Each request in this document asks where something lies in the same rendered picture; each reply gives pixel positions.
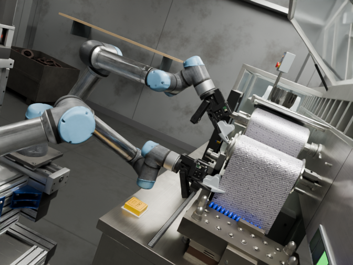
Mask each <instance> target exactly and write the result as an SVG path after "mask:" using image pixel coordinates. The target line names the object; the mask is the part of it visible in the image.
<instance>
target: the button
mask: <svg viewBox="0 0 353 265"><path fill-rule="evenodd" d="M147 207H148V205H147V204H146V203H144V202H142V201H140V200H139V199H137V198H135V197H133V198H131V199H130V200H129V201H127V202H126V203H125V205H124V208H125V209H127V210H129V211H130V212H132V213H134V214H135V215H137V216H140V215H141V214H142V213H143V212H144V211H145V210H146V209H147Z"/></svg>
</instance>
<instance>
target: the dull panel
mask: <svg viewBox="0 0 353 265"><path fill-rule="evenodd" d="M283 206H284V207H286V208H288V209H290V210H292V211H294V212H295V214H296V221H295V222H294V224H293V226H292V228H291V230H290V231H289V233H288V235H287V237H286V238H285V240H284V242H283V244H282V245H283V246H286V245H287V244H288V243H289V242H290V241H293V242H295V243H296V249H295V252H296V250H297V249H298V247H299V245H300V244H301V242H302V240H303V238H304V237H305V235H306V231H305V225H304V220H303V214H302V209H301V206H300V200H299V195H298V193H297V192H295V191H293V192H292V193H291V194H290V195H289V196H288V197H287V199H286V200H285V202H284V204H283Z"/></svg>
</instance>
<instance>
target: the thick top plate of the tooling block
mask: <svg viewBox="0 0 353 265"><path fill-rule="evenodd" d="M197 202H198V200H195V201H194V203H193V204H192V205H191V207H190V208H189V209H188V210H187V212H186V213H185V214H184V216H183V217H182V220H181V222H180V224H179V226H178V229H177V232H179V233H181V234H182V235H184V236H186V237H188V238H189V239H191V240H193V241H195V242H196V243H198V244H200V245H202V246H203V247H205V248H207V249H209V250H210V251H212V252H214V253H216V254H217V255H219V256H220V257H222V255H223V253H224V251H225V249H226V247H227V245H229V246H230V247H232V248H234V249H236V250H238V251H239V252H241V253H243V254H245V255H247V256H248V257H250V258H252V259H254V260H256V261H257V265H283V264H285V262H286V261H287V260H289V258H290V256H288V255H286V254H285V253H284V252H283V249H284V248H285V247H284V246H282V245H281V244H279V243H277V242H275V241H273V240H271V239H269V238H268V237H266V236H263V237H260V236H258V235H256V234H254V233H252V232H250V231H248V230H247V229H245V228H243V227H241V226H239V225H237V223H238V222H237V221H236V220H234V219H232V218H230V217H228V216H226V215H224V214H222V213H220V212H219V211H217V210H215V209H213V208H211V207H209V206H207V205H206V208H205V209H204V212H203V217H202V220H201V221H195V220H194V219H193V218H192V217H191V216H192V214H193V212H194V211H195V210H196V208H197V207H198V206H197V205H196V204H197ZM293 257H296V258H297V260H298V264H297V265H300V261H299V254H297V253H295V252H294V254H293Z"/></svg>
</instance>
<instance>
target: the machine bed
mask: <svg viewBox="0 0 353 265"><path fill-rule="evenodd" d="M208 143H209V141H208V142H206V143H205V144H203V145H202V146H201V147H199V148H198V149H197V150H195V151H194V152H192V153H191V154H189V155H188V156H189V157H191V158H193V159H198V158H200V159H202V157H203V154H204V152H205V150H206V147H207V145H208ZM189 185H191V183H190V182H189ZM190 190H191V193H192V192H193V191H194V192H196V195H195V196H194V197H193V198H192V200H191V201H190V202H189V203H188V205H187V206H186V207H185V208H184V209H183V211H182V212H181V213H180V214H179V216H178V217H177V218H176V219H175V221H174V222H173V224H172V225H171V226H170V227H169V228H168V230H167V231H166V232H165V233H164V235H163V236H162V237H161V238H160V240H159V241H158V242H157V243H156V244H155V246H154V247H153V248H151V247H149V246H148V245H147V244H148V243H149V242H150V240H151V239H152V238H153V237H154V236H155V235H156V234H157V232H158V231H159V230H160V229H161V228H162V227H163V225H164V224H165V223H166V222H167V221H168V220H169V218H170V217H171V216H172V215H173V214H174V213H175V211H176V210H177V209H178V208H179V206H181V205H182V203H183V202H184V201H185V200H186V198H182V195H181V185H180V176H179V172H178V173H177V174H176V173H174V172H171V171H169V170H167V171H165V172H164V173H163V174H161V175H160V176H158V177H157V179H156V182H155V183H154V186H153V188H152V189H142V188H141V189H140V190H139V191H137V192H136V193H134V194H133V195H132V196H130V197H129V198H127V199H126V200H125V201H123V202H122V203H120V204H119V205H117V206H116V207H114V208H113V209H112V210H110V211H109V212H108V213H106V214H105V215H103V216H102V217H101V218H99V220H98V223H97V226H96V228H97V229H99V230H100V231H102V232H104V233H105V234H107V235H108V236H110V237H112V238H113V239H115V240H117V241H118V242H119V243H121V244H123V245H124V246H126V247H128V248H129V249H131V250H132V251H134V252H136V253H137V254H139V255H140V256H142V257H144V258H145V259H147V260H149V261H150V262H152V263H153V264H155V265H201V264H199V263H197V262H196V261H194V260H192V259H191V258H189V257H187V256H186V255H184V254H185V252H186V250H187V248H188V247H189V244H184V243H183V242H182V241H181V239H182V237H184V235H182V234H181V233H179V232H177V229H178V226H179V224H180V222H181V220H182V217H183V216H184V214H185V213H186V210H187V209H188V207H189V206H191V205H192V204H193V203H194V201H195V200H197V199H198V197H199V194H200V192H201V190H202V188H200V189H199V191H198V190H196V189H194V188H192V187H190ZM133 197H135V198H137V199H139V200H140V201H142V202H144V203H146V204H147V205H148V207H147V209H148V211H147V212H146V213H145V214H143V215H142V216H141V217H140V218H137V217H136V216H134V215H132V214H131V213H129V212H127V211H125V210H124V209H122V208H121V207H122V206H124V205H125V203H126V202H127V201H129V200H130V199H131V198H133Z"/></svg>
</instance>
